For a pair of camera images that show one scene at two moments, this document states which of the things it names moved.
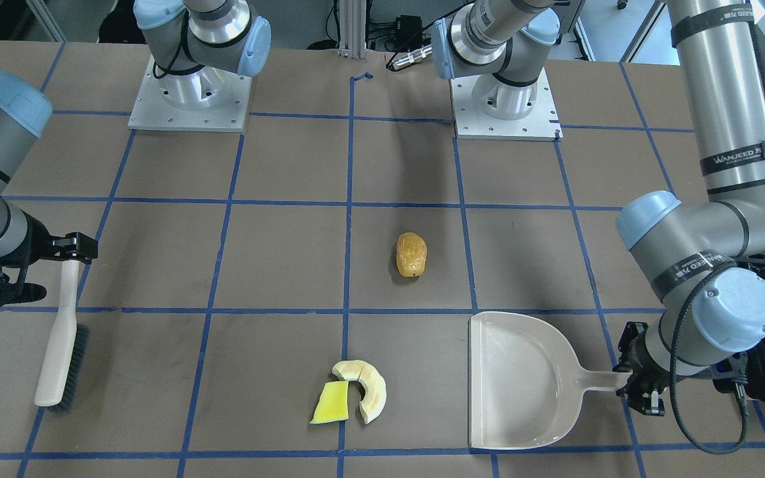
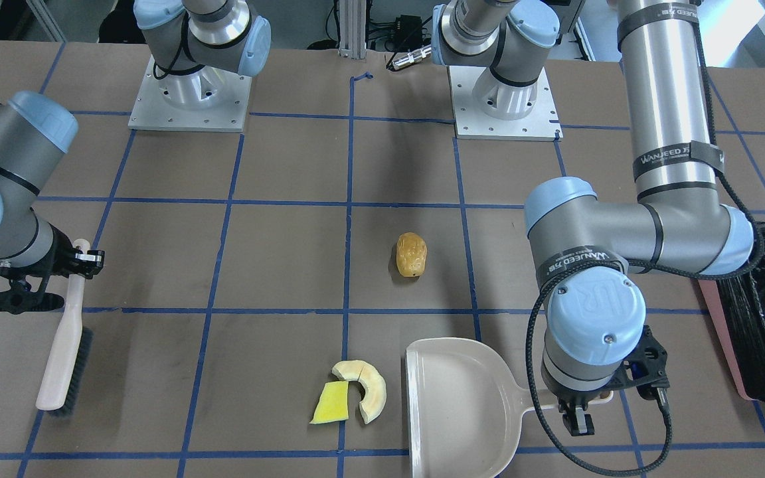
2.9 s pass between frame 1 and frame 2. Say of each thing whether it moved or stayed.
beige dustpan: moved
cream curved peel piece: stayed
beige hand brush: moved
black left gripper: moved
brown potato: stayed
